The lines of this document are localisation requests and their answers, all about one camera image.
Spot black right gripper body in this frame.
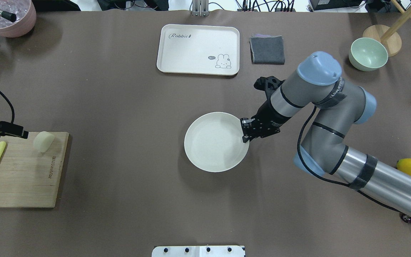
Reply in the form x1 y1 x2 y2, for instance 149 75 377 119
241 76 290 140

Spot cream round plate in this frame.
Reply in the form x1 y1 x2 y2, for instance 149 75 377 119
184 112 250 172

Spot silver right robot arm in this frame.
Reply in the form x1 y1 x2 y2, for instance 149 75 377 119
241 51 411 217

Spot white steamed bun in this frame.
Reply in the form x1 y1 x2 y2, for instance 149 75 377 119
33 131 55 153

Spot cream rabbit tray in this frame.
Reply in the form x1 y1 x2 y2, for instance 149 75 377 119
156 24 240 76

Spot wooden cutting board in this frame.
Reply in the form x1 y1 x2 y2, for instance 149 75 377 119
0 132 70 208

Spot grey folded cloth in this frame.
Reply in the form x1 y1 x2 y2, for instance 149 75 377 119
249 35 285 65

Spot purple cloth under grey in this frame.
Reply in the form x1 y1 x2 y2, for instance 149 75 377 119
252 34 273 38

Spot pink bowl with ice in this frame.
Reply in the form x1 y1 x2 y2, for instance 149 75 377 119
0 0 36 38

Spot mint green bowl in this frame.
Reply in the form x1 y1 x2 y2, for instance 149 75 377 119
348 37 389 71

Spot wooden cup rack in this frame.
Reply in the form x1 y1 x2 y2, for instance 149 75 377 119
362 0 411 57

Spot dark purple toy grapes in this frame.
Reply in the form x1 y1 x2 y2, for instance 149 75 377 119
400 213 411 223

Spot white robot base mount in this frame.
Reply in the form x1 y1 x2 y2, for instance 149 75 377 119
151 245 246 257

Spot aluminium frame post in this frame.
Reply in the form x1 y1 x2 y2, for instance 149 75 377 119
191 0 210 17

